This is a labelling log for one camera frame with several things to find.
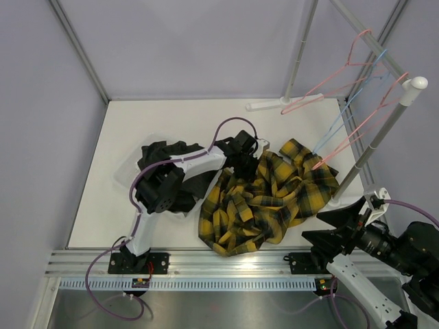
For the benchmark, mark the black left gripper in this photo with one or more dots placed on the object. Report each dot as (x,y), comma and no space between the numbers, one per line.
(251,171)

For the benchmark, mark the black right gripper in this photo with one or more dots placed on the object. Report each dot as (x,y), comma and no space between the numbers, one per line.
(329,240)

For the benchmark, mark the yellow plaid shirt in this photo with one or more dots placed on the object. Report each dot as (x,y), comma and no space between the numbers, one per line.
(290,186)

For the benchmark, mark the dark green striped shirt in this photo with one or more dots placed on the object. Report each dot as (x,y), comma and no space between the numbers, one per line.
(160,186)

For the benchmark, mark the pink wire hanger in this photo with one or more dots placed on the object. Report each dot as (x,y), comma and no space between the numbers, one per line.
(306,99)
(350,139)

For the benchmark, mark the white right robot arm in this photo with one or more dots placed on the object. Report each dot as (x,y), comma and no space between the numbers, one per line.
(413,262)

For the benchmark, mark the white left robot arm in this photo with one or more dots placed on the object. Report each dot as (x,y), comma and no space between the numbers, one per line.
(134,255)

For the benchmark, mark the white plastic basket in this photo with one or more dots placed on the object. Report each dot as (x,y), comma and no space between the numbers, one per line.
(128,169)

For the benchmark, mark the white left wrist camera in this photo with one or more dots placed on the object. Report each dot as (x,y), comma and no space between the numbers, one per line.
(262,146)

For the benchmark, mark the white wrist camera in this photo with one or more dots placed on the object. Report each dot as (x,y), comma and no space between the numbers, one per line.
(376,197)
(262,146)

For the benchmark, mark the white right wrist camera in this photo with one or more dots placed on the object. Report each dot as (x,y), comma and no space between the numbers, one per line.
(376,197)

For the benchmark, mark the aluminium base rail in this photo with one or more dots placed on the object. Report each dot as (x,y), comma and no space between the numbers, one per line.
(183,263)

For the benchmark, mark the white slotted cable duct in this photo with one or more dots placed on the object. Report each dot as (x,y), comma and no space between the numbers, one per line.
(203,284)

